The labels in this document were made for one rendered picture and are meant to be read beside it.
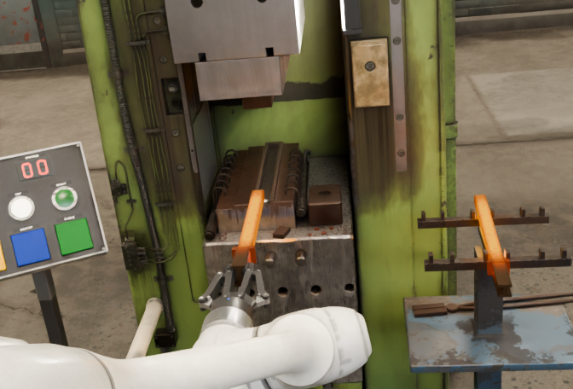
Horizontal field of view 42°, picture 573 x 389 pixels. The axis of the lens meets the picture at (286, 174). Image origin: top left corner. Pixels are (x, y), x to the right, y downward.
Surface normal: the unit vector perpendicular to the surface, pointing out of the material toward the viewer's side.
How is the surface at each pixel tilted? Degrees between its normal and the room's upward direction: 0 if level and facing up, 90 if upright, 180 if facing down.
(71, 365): 55
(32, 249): 60
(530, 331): 0
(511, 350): 0
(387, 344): 90
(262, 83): 90
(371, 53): 90
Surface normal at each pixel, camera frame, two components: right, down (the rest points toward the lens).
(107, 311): -0.09, -0.92
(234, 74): -0.05, 0.39
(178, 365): 0.55, -0.63
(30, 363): 0.60, -0.78
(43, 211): 0.28, -0.18
